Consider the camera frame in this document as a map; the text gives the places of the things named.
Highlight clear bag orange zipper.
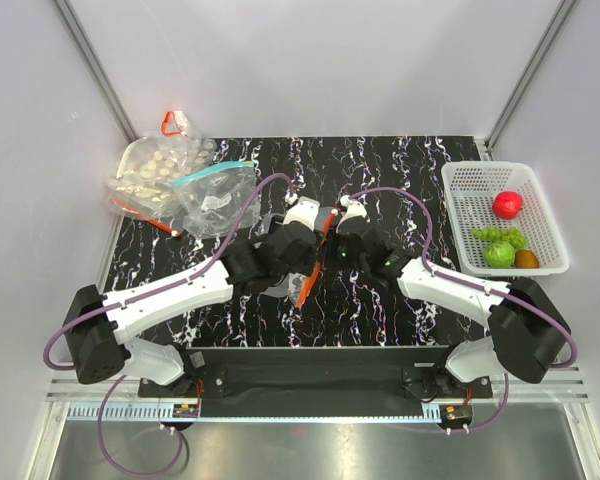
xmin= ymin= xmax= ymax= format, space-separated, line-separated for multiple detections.
xmin=264 ymin=207 xmax=339 ymax=309

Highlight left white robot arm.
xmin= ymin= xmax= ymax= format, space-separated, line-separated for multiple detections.
xmin=64 ymin=221 xmax=319 ymax=396

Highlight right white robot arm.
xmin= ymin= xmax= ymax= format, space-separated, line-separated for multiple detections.
xmin=330 ymin=221 xmax=576 ymax=401

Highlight clear bag teal zipper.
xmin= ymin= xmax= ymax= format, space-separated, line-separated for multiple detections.
xmin=172 ymin=161 xmax=257 ymax=239

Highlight bag of round biscuits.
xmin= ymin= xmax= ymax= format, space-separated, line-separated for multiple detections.
xmin=106 ymin=136 xmax=217 ymax=237

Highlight small bag orange zipper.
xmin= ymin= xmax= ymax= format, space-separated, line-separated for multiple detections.
xmin=160 ymin=110 xmax=203 ymax=140

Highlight green round fruit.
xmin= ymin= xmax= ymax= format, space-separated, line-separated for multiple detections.
xmin=483 ymin=241 xmax=516 ymax=269

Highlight white plastic basket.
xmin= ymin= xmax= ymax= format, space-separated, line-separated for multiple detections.
xmin=441 ymin=161 xmax=570 ymax=277

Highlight green leafy vegetable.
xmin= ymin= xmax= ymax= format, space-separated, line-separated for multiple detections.
xmin=472 ymin=227 xmax=527 ymax=250

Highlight red apple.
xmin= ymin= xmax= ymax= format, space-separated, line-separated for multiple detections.
xmin=492 ymin=191 xmax=524 ymax=220

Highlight brown kiwi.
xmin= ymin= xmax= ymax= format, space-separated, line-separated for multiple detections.
xmin=514 ymin=249 xmax=540 ymax=269

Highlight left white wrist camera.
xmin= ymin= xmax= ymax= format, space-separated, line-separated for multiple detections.
xmin=283 ymin=197 xmax=320 ymax=230

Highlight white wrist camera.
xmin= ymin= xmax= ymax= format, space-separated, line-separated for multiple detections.
xmin=336 ymin=195 xmax=369 ymax=235
xmin=283 ymin=197 xmax=320 ymax=230

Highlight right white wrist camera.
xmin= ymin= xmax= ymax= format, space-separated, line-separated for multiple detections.
xmin=336 ymin=195 xmax=369 ymax=235

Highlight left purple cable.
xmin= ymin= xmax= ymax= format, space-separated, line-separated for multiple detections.
xmin=42 ymin=173 xmax=296 ymax=476

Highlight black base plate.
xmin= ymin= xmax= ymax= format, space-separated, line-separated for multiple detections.
xmin=139 ymin=347 xmax=494 ymax=419

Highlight right aluminium frame post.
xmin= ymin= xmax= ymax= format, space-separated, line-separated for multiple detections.
xmin=484 ymin=0 xmax=579 ymax=160

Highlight aluminium frame post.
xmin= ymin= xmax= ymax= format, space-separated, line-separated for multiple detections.
xmin=484 ymin=0 xmax=579 ymax=160
xmin=50 ymin=0 xmax=139 ymax=143

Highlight front aluminium rail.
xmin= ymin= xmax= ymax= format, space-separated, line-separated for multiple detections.
xmin=44 ymin=366 xmax=589 ymax=403

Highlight white slotted cable duct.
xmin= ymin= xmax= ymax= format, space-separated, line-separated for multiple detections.
xmin=68 ymin=400 xmax=441 ymax=424

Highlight left aluminium frame post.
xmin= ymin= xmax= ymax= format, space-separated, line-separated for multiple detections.
xmin=50 ymin=0 xmax=139 ymax=143

